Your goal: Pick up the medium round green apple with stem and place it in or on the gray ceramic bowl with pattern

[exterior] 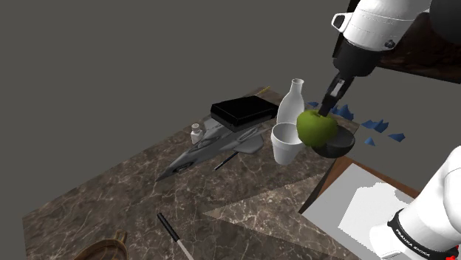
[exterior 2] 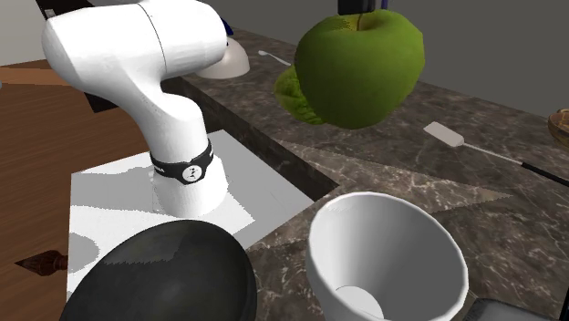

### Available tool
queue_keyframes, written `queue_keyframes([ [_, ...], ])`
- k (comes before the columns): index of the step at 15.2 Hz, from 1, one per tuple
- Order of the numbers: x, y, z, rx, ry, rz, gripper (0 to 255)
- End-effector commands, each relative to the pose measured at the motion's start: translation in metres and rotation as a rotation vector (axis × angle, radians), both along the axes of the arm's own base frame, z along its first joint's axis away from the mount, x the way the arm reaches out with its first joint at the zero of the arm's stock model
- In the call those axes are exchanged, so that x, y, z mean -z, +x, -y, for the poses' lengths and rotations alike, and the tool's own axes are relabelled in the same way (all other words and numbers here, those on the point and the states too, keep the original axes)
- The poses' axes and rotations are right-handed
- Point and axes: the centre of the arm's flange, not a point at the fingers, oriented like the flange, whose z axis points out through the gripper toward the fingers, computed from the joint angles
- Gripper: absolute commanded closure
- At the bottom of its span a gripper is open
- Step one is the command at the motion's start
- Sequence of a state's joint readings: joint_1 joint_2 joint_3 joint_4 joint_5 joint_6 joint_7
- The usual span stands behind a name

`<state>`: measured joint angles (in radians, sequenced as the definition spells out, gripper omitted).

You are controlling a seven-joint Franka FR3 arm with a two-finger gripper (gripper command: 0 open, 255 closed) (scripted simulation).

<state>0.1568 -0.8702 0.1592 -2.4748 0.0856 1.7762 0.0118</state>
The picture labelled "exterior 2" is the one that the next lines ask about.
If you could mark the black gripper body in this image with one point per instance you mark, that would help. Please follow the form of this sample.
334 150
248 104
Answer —
355 5

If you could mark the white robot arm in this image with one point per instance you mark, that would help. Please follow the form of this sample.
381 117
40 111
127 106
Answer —
133 57

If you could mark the green apple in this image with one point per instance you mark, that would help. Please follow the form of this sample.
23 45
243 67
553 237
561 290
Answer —
355 71

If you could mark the white spoon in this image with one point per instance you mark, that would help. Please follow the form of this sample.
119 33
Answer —
273 57

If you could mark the light green textured fruit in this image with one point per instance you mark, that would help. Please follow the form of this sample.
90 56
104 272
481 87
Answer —
291 98

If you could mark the small white bowl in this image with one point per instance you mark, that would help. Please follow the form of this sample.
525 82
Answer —
229 62

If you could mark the large white bowl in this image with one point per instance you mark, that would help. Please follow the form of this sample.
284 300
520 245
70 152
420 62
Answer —
382 240

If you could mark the brown wooden bowl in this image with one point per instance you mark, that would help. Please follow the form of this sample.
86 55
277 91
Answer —
560 129

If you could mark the white grey robot stand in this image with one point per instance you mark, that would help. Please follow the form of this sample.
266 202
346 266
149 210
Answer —
111 200

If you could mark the black bowl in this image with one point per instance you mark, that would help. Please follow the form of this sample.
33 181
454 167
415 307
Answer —
169 275

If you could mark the dark brown wooden object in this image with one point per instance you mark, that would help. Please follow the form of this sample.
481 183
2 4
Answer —
44 263

